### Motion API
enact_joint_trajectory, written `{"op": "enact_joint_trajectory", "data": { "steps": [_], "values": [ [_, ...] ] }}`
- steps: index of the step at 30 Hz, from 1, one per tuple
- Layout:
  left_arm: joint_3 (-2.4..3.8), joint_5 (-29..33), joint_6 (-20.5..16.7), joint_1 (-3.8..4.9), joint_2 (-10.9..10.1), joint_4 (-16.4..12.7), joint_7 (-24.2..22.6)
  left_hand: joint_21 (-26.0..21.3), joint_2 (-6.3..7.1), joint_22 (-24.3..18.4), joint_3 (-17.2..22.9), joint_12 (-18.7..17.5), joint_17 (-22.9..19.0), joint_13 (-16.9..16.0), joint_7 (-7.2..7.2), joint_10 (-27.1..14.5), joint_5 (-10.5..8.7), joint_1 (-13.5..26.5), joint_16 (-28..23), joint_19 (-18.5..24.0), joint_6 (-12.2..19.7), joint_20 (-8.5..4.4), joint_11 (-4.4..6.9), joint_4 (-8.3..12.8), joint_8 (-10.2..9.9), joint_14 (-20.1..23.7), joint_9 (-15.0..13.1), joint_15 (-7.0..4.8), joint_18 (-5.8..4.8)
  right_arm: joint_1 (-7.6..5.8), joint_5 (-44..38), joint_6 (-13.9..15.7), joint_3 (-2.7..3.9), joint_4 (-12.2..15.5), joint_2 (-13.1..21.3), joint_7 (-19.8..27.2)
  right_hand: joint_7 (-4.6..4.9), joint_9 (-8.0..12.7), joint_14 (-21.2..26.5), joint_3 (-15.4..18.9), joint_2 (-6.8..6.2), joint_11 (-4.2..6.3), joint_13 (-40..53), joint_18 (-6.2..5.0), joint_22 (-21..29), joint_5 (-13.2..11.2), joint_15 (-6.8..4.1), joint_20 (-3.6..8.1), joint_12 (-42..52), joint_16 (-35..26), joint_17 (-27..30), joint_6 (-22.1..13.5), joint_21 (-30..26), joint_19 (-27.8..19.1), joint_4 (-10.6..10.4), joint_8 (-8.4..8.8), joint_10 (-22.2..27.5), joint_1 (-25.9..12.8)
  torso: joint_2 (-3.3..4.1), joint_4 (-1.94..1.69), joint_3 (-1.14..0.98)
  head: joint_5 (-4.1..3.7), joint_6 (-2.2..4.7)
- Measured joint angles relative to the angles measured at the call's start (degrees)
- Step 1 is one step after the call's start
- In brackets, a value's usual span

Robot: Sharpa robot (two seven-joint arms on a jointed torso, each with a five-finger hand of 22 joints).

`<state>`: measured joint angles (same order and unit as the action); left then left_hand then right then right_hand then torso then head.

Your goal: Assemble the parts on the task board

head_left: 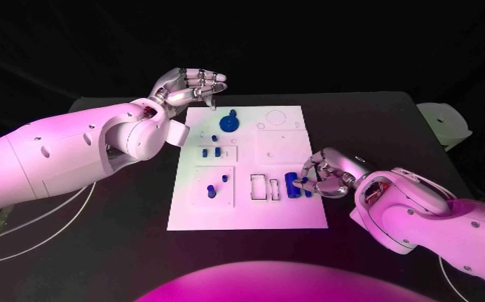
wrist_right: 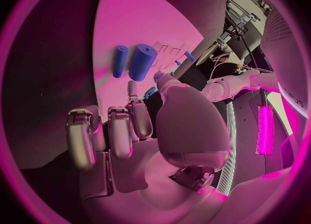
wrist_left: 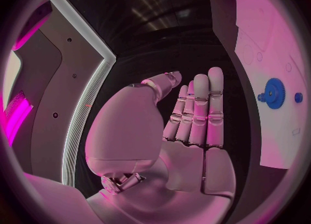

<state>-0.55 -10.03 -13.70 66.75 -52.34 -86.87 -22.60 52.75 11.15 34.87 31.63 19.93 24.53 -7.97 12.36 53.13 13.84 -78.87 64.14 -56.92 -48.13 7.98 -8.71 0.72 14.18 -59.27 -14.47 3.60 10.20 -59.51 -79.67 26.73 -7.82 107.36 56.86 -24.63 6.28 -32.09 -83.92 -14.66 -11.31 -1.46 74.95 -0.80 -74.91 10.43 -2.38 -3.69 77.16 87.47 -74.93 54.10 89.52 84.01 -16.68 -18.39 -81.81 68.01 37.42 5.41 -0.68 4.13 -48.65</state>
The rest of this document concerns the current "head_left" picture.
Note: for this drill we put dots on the white rounded housing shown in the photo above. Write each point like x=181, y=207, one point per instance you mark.
x=444, y=123

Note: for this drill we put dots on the blue gear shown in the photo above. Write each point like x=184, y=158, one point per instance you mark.
x=229, y=123

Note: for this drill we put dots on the long blue cylinder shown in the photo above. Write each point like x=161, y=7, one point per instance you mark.
x=292, y=189

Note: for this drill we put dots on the white task board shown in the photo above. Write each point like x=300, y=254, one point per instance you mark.
x=246, y=215

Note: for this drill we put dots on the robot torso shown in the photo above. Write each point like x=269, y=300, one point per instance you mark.
x=284, y=286

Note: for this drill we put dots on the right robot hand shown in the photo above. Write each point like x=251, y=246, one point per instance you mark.
x=341, y=165

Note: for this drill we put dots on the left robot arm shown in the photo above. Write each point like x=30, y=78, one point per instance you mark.
x=76, y=144

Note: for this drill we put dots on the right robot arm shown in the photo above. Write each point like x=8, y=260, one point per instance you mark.
x=425, y=223

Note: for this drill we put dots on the blue plug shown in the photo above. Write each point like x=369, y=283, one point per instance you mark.
x=219, y=151
x=204, y=152

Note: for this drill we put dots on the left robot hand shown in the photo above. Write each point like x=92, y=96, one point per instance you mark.
x=178, y=81

